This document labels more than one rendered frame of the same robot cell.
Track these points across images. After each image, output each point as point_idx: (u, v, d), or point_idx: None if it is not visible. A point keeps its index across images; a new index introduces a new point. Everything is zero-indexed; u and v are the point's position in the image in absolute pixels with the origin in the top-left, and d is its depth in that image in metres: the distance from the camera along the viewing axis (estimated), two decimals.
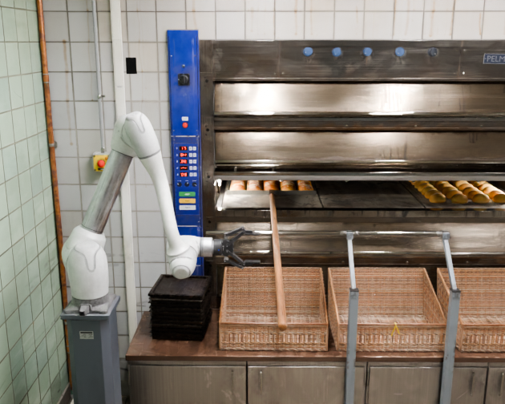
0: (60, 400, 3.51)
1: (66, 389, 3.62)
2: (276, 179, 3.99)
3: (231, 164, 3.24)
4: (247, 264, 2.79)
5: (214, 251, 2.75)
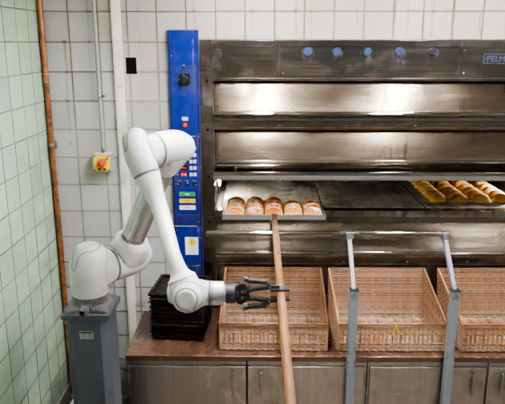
0: (60, 400, 3.51)
1: (66, 389, 3.62)
2: (280, 200, 3.48)
3: (231, 164, 3.24)
4: (272, 300, 2.26)
5: (226, 298, 2.22)
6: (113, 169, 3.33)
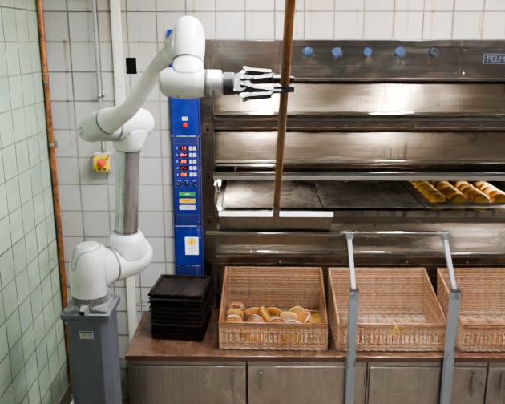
0: (60, 400, 3.51)
1: (66, 389, 3.62)
2: None
3: (231, 164, 3.24)
4: (276, 89, 2.01)
5: (224, 78, 1.99)
6: (113, 169, 3.33)
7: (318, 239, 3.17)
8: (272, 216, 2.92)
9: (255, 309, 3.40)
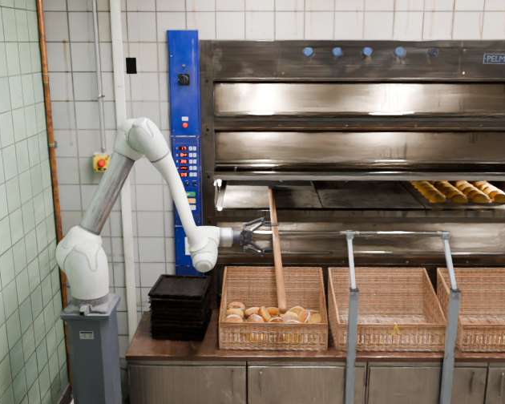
0: (60, 400, 3.51)
1: (66, 389, 3.62)
2: None
3: (231, 164, 3.24)
4: (266, 251, 2.90)
5: (233, 240, 2.85)
6: None
7: None
8: None
9: (255, 309, 3.40)
